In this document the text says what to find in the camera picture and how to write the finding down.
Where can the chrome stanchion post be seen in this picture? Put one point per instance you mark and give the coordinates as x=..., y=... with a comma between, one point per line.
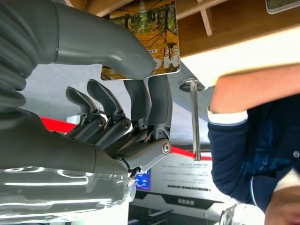
x=195, y=124

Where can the person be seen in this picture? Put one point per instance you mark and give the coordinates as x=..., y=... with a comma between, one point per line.
x=258, y=155

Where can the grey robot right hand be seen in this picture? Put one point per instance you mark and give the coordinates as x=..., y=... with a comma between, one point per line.
x=47, y=174

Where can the olive print card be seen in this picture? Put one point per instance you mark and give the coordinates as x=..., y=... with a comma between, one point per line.
x=283, y=5

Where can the brown divided card tray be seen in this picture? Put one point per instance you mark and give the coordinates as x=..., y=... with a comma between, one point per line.
x=234, y=28

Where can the blue screen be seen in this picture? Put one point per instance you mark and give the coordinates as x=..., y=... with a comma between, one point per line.
x=143, y=180

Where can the white information board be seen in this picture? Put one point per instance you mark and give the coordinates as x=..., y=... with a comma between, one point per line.
x=187, y=177

